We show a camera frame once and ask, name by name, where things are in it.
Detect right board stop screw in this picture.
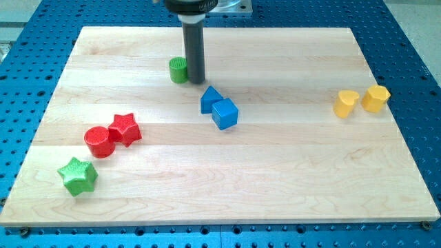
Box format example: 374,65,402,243
420,221,432,231

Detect yellow heart block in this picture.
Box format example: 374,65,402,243
333,90,360,118

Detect blue triangle block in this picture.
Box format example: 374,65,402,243
200,86,224,114

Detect yellow hexagon block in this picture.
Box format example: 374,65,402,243
361,85,391,113

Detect blue cube block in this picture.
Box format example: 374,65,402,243
212,99,238,130

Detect left board stop screw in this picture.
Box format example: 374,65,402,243
19,227,30,238

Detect green cylinder block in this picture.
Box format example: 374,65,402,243
169,57,188,83

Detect green star block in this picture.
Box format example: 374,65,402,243
57,157,98,197

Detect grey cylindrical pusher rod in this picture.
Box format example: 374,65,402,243
178,14,205,84

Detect light wooden board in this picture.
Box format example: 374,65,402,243
1,26,440,227

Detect board stop screw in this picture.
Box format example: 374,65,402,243
19,227,30,238
420,221,432,231

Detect black robot arm flange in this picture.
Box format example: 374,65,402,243
164,0,218,15

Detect red cylinder block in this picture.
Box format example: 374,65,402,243
83,126,116,158

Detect red star block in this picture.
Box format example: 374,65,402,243
108,113,142,147

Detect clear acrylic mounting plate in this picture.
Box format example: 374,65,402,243
207,0,253,17

